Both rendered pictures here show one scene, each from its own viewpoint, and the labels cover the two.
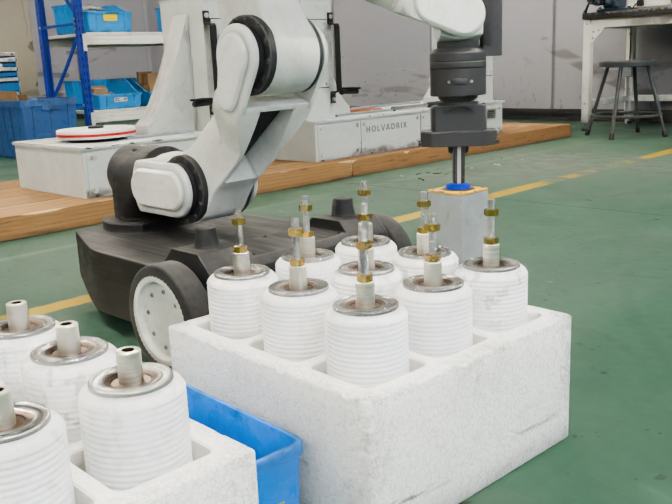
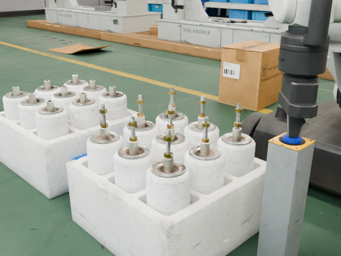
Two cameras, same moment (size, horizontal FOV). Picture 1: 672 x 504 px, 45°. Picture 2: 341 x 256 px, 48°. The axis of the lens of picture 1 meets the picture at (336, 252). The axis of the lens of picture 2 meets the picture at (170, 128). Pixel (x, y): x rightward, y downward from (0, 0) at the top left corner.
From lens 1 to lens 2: 1.40 m
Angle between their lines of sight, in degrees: 84
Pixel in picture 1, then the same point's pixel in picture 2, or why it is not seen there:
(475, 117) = (288, 90)
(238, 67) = not seen: hidden behind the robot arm
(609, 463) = not seen: outside the picture
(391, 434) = (73, 182)
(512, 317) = (148, 198)
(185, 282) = (245, 124)
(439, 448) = (91, 210)
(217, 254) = (271, 121)
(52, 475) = (24, 117)
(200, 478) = (32, 140)
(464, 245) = (267, 177)
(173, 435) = (40, 128)
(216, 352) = not seen: hidden behind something
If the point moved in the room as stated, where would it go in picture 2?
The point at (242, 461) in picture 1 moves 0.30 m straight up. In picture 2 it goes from (40, 146) to (26, 41)
